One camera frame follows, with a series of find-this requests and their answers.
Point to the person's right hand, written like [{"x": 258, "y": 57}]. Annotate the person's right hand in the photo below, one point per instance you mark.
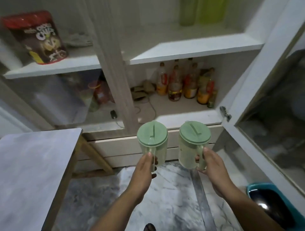
[{"x": 215, "y": 170}]

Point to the person's left hand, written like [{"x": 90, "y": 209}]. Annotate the person's left hand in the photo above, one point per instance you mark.
[{"x": 140, "y": 175}]

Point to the person's right thumb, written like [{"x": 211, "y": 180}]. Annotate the person's right thumb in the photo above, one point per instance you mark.
[{"x": 206, "y": 152}]

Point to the person's left thumb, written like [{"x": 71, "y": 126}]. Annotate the person's left thumb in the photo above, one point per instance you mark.
[{"x": 148, "y": 160}]

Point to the green lidded plastic jug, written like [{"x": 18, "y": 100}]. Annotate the green lidded plastic jug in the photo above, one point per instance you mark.
[
  {"x": 152, "y": 135},
  {"x": 193, "y": 136}
]

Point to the person's left forearm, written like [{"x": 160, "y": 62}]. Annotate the person's left forearm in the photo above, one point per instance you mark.
[{"x": 124, "y": 207}]

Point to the person's right forearm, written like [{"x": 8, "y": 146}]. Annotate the person's right forearm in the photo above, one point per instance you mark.
[{"x": 247, "y": 209}]

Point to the white cabinet drawer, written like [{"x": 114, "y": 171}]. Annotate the white cabinet drawer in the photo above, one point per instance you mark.
[{"x": 119, "y": 148}]

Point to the metal door hinge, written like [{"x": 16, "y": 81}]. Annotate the metal door hinge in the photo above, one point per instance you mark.
[{"x": 225, "y": 113}]

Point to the black plug adapter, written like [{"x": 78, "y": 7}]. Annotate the black plug adapter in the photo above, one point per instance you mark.
[{"x": 114, "y": 114}]

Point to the teal plastic bin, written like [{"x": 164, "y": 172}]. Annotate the teal plastic bin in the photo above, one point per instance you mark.
[{"x": 252, "y": 188}]

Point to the person's foot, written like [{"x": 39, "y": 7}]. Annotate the person's foot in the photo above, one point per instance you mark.
[{"x": 149, "y": 227}]

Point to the brown crumpled cloth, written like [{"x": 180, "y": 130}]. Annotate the brown crumpled cloth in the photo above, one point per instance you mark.
[{"x": 143, "y": 91}]

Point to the white framed glass cabinet door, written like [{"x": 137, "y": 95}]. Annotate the white framed glass cabinet door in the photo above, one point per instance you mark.
[
  {"x": 71, "y": 95},
  {"x": 269, "y": 119}
]

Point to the row of sauce bottles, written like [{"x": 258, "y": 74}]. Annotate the row of sauce bottles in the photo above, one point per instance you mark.
[{"x": 185, "y": 83}]

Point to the red lidded plastic jar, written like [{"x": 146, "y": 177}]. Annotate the red lidded plastic jar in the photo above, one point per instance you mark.
[{"x": 101, "y": 92}]

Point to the black bin bag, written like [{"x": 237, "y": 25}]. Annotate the black bin bag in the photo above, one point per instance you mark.
[{"x": 271, "y": 204}]

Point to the translucent plastic container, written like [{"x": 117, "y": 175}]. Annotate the translucent plastic container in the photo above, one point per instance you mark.
[{"x": 59, "y": 100}]

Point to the white wooden cabinet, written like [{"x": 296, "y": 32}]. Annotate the white wooden cabinet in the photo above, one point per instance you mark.
[{"x": 181, "y": 45}]

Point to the grey top wooden table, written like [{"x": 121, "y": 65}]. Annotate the grey top wooden table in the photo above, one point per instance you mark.
[{"x": 33, "y": 173}]

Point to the white crumpled cloth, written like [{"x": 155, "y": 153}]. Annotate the white crumpled cloth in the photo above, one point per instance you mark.
[{"x": 78, "y": 39}]

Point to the lime green plastic bottle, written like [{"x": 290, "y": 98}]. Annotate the lime green plastic bottle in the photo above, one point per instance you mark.
[{"x": 211, "y": 10}]

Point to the olive green plastic bottle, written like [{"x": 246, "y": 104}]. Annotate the olive green plastic bottle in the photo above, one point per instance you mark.
[{"x": 187, "y": 12}]

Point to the red brown cereal bag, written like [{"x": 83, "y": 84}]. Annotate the red brown cereal bag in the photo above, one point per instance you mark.
[{"x": 38, "y": 39}]

